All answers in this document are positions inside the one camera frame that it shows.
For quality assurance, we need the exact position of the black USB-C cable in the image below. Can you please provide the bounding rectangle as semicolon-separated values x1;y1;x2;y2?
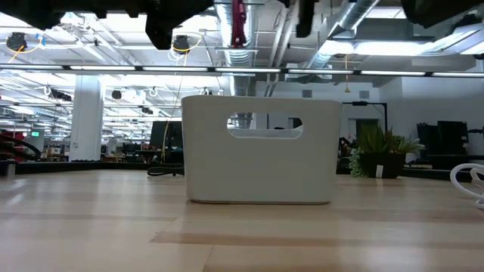
147;165;185;178

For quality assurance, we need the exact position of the white USB-C cable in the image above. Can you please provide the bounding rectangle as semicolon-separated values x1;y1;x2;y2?
449;162;484;211

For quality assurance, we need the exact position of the long linear ceiling light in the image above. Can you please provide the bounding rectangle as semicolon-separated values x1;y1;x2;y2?
0;63;484;79

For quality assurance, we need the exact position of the black computer monitor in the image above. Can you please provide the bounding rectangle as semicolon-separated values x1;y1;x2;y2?
417;120;470;156
148;120;185;153

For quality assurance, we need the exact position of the white square column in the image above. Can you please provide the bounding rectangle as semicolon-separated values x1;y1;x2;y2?
69;74;106;162

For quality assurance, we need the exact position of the potted green succulent plant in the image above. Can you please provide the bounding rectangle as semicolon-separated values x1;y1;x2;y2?
347;121;427;180

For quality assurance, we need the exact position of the black ceiling cable reel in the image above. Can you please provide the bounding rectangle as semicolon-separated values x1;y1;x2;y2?
172;34;192;54
5;31;28;52

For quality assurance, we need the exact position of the silver smooth ventilation duct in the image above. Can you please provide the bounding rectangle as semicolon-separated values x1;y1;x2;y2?
302;0;382;71

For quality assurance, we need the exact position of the silver corrugated ventilation duct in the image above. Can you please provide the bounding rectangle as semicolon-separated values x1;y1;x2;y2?
213;0;259;97

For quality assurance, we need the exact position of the black metal stand frame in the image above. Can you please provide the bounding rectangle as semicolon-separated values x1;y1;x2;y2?
341;100;389;133

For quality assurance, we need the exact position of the white plastic handled bin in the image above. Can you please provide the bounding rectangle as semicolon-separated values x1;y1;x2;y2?
181;94;343;206

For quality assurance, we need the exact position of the black aluminium table frame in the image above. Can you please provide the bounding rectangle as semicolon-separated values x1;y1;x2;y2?
0;160;484;183

